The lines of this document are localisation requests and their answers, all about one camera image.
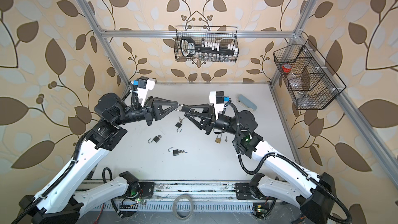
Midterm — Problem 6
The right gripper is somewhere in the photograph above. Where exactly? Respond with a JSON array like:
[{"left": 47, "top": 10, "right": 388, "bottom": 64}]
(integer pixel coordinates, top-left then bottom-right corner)
[{"left": 188, "top": 105, "right": 241, "bottom": 138}]

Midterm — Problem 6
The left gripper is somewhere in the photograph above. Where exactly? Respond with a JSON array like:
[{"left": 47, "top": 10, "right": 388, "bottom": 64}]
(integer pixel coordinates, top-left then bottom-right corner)
[{"left": 111, "top": 95, "right": 175, "bottom": 128}]

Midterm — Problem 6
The brass padlock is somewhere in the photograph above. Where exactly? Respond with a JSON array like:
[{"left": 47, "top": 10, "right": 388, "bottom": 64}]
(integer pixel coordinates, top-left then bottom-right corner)
[{"left": 215, "top": 134, "right": 222, "bottom": 144}]

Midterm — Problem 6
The black padlock with keys middle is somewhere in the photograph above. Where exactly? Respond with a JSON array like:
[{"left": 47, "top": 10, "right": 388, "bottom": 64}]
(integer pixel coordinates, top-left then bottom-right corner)
[{"left": 175, "top": 104, "right": 186, "bottom": 113}]

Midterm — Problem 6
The black padlock with keys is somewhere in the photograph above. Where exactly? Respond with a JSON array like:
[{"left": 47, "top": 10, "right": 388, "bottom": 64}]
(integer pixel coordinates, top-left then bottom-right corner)
[
  {"left": 175, "top": 118, "right": 185, "bottom": 133},
  {"left": 168, "top": 147, "right": 187, "bottom": 156},
  {"left": 175, "top": 104, "right": 186, "bottom": 113}
]

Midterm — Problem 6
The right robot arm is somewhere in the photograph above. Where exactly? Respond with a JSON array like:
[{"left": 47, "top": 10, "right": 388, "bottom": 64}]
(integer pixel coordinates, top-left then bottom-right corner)
[{"left": 181, "top": 102, "right": 352, "bottom": 224}]

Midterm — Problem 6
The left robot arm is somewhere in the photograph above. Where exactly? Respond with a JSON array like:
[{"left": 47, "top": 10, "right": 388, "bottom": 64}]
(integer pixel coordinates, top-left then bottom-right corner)
[{"left": 13, "top": 78, "right": 179, "bottom": 224}]

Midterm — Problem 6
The black padlock with keys top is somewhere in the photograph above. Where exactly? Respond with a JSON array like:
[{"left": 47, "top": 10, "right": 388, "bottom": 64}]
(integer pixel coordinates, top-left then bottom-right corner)
[{"left": 175, "top": 118, "right": 185, "bottom": 133}]

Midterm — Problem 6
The black padlock left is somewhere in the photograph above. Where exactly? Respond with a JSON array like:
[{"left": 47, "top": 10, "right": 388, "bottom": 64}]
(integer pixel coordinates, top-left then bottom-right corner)
[{"left": 148, "top": 135, "right": 162, "bottom": 144}]

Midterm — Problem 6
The light blue stapler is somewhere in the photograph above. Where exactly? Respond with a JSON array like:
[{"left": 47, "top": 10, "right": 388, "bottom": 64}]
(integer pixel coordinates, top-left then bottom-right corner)
[{"left": 236, "top": 94, "right": 258, "bottom": 112}]

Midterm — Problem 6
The black padlock with keys bottom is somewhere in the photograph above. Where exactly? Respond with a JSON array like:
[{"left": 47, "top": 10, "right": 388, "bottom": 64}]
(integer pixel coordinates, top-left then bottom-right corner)
[{"left": 168, "top": 147, "right": 187, "bottom": 156}]

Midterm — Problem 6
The black tool rack in basket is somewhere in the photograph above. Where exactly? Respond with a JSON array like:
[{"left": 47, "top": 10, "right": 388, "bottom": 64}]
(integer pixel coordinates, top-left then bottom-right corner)
[{"left": 179, "top": 37, "right": 239, "bottom": 57}]

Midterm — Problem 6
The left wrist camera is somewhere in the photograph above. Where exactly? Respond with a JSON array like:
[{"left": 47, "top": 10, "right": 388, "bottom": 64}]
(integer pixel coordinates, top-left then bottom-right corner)
[{"left": 130, "top": 76, "right": 156, "bottom": 110}]

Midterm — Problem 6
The back wire basket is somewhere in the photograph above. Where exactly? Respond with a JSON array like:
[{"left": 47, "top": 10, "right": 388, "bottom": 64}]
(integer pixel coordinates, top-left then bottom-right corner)
[{"left": 174, "top": 25, "right": 239, "bottom": 63}]

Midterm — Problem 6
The wire basket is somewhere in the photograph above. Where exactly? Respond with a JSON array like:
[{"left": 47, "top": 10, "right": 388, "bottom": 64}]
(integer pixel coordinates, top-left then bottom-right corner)
[
  {"left": 273, "top": 40, "right": 346, "bottom": 110},
  {"left": 174, "top": 25, "right": 239, "bottom": 63}
]

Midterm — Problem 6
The tape roll ring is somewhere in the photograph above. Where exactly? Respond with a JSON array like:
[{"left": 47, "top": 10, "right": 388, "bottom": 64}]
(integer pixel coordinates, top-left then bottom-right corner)
[{"left": 172, "top": 193, "right": 195, "bottom": 221}]

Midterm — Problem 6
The right wire basket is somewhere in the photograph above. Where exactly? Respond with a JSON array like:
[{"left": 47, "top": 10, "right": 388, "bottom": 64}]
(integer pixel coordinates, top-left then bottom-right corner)
[{"left": 273, "top": 40, "right": 346, "bottom": 110}]

